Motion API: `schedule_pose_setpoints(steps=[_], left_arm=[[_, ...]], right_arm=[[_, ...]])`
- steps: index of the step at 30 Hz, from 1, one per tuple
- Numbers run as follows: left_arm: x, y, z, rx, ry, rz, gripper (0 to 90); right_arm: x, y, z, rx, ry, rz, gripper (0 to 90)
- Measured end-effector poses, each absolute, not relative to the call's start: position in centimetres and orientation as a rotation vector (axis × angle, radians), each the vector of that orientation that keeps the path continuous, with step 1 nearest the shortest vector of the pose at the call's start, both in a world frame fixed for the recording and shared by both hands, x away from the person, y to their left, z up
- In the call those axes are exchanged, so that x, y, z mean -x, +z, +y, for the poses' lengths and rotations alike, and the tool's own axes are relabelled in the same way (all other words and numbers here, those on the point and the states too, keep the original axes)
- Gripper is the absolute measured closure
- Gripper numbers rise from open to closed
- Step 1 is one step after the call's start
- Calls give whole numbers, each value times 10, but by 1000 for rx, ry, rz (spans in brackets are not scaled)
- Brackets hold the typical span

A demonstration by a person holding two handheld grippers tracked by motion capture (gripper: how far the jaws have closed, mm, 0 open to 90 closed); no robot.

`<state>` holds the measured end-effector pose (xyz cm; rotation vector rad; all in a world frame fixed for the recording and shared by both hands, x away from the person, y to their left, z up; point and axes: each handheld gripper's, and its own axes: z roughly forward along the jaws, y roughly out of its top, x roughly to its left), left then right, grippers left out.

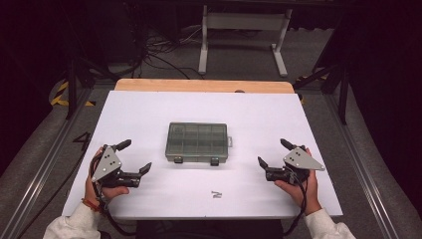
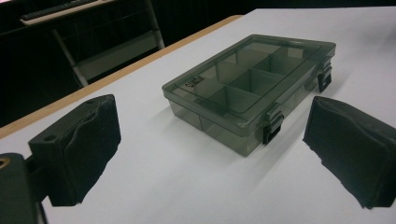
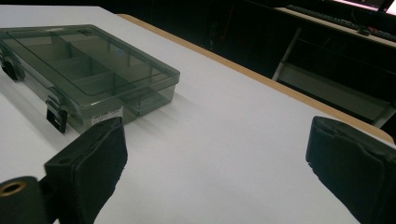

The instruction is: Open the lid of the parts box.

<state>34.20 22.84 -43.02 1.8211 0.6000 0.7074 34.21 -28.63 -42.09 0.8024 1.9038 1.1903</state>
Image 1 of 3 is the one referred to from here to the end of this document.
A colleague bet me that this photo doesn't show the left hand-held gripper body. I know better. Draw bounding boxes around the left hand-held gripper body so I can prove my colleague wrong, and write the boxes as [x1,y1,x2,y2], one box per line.
[90,143,143,189]

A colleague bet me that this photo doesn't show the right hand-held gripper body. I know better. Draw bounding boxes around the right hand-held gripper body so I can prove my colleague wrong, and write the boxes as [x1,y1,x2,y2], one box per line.
[265,144,326,185]

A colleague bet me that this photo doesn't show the clear grey compartment box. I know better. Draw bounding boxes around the clear grey compartment box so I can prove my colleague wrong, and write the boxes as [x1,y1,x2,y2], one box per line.
[164,121,234,167]

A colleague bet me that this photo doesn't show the person's left hand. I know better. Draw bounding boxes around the person's left hand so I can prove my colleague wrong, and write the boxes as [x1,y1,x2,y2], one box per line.
[84,147,130,209]

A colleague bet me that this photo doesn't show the person's right hand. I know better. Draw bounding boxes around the person's right hand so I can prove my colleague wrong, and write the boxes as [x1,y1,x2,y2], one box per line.
[274,147,322,217]

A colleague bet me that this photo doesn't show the black metal stand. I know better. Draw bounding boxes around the black metal stand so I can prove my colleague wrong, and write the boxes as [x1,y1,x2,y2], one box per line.
[293,19,352,125]

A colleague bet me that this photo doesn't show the yellow black floor tape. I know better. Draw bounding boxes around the yellow black floor tape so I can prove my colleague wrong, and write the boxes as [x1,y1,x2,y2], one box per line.
[49,80,98,108]

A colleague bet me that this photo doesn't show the white board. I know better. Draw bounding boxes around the white board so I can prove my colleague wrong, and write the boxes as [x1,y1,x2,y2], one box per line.
[62,90,343,221]

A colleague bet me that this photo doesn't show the person's dark trousers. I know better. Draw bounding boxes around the person's dark trousers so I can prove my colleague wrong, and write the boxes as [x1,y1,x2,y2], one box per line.
[135,218,285,239]

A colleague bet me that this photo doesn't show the wooden table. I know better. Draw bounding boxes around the wooden table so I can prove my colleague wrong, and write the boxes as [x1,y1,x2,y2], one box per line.
[113,78,296,95]

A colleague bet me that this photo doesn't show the grey metal stand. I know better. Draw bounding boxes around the grey metal stand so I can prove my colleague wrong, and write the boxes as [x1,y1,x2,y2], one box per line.
[197,4,294,78]

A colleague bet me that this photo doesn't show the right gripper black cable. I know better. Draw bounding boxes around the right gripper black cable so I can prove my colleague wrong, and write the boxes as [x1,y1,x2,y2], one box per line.
[282,165,310,237]

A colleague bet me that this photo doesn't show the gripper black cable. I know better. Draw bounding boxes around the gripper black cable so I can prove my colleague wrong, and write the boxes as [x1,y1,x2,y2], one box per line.
[90,153,137,237]
[282,165,310,237]

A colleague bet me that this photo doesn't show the red bracelet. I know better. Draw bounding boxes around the red bracelet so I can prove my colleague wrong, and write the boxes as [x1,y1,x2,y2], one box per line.
[81,197,102,213]

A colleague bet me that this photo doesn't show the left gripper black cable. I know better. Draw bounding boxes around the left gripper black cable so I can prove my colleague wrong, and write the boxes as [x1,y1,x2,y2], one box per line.
[90,153,137,237]

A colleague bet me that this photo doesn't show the thin black floor cable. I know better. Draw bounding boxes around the thin black floor cable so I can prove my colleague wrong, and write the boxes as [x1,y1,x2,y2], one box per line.
[15,150,88,239]

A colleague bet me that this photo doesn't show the aluminium floor rail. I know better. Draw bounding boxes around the aluminium floor rail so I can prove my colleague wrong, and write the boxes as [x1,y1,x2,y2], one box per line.
[0,88,94,239]
[324,94,401,239]

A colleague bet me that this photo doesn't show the bundle of floor cables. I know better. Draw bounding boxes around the bundle of floor cables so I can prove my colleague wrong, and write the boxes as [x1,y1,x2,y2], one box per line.
[125,3,205,81]

